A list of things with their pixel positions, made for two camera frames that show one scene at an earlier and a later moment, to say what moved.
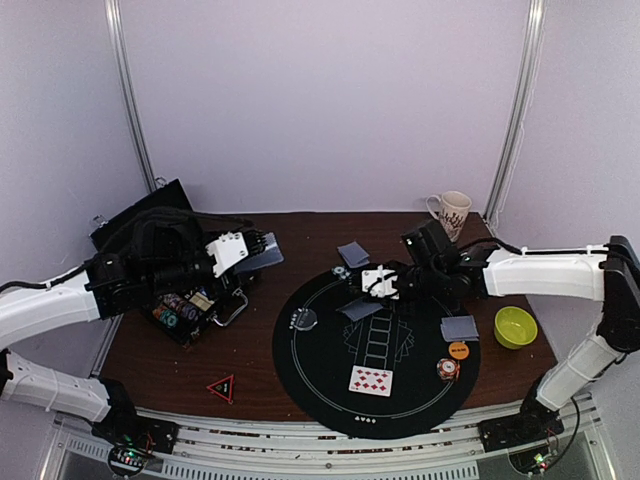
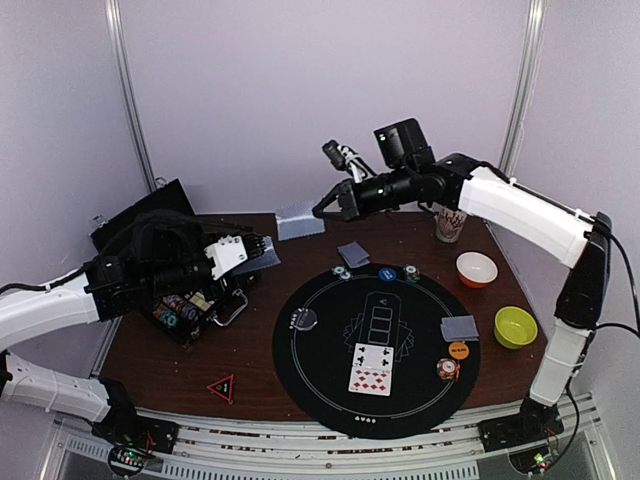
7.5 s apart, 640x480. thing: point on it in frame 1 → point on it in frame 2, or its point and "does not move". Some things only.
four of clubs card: (359, 308) → (366, 355)
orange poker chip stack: (448, 369) does not move
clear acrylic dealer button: (304, 319) does not move
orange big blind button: (458, 350) does not move
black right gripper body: (357, 281) → (348, 198)
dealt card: (459, 328) does not move
